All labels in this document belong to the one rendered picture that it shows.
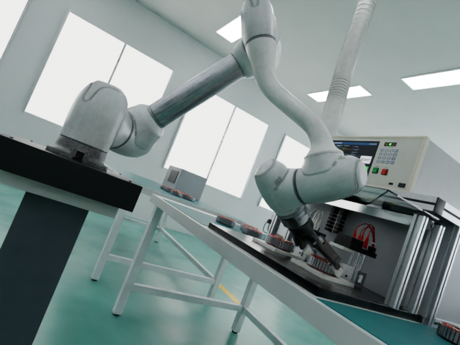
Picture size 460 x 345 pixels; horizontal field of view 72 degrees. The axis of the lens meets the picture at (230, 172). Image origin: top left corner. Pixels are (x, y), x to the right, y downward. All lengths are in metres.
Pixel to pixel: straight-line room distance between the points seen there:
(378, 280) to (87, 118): 1.13
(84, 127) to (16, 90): 4.46
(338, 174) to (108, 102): 0.72
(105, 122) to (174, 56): 4.86
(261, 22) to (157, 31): 4.89
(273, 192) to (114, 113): 0.57
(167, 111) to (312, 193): 0.65
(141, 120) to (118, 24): 4.62
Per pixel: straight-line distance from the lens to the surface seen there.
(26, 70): 5.55
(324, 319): 0.76
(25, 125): 5.48
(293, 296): 0.83
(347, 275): 1.22
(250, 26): 1.08
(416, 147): 1.24
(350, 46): 3.10
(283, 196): 0.87
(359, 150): 1.36
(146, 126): 1.22
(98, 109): 1.08
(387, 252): 1.30
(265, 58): 1.03
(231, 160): 6.20
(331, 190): 0.81
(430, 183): 1.29
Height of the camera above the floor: 0.89
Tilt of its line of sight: 5 degrees up
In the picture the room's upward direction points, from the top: 21 degrees clockwise
